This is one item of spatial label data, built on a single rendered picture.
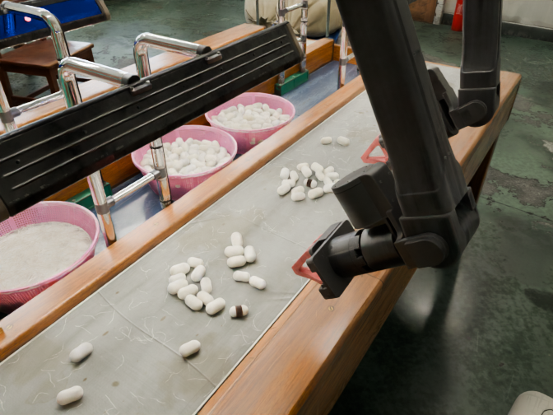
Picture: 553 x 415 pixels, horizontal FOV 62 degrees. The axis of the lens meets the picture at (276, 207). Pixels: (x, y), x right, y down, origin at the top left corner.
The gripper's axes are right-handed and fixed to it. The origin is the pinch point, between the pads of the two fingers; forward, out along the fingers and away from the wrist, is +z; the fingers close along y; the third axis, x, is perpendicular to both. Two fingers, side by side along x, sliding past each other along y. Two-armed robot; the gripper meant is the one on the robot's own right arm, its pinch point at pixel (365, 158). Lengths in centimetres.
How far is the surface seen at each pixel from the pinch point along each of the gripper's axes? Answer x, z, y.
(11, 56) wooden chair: -132, 215, -58
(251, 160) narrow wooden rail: -11.7, 28.2, 1.2
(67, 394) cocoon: 0, 17, 66
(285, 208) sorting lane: 0.8, 17.5, 10.6
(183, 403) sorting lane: 10, 8, 57
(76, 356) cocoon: -3, 20, 61
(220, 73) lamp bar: -27.2, -2.3, 25.8
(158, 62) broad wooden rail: -58, 82, -37
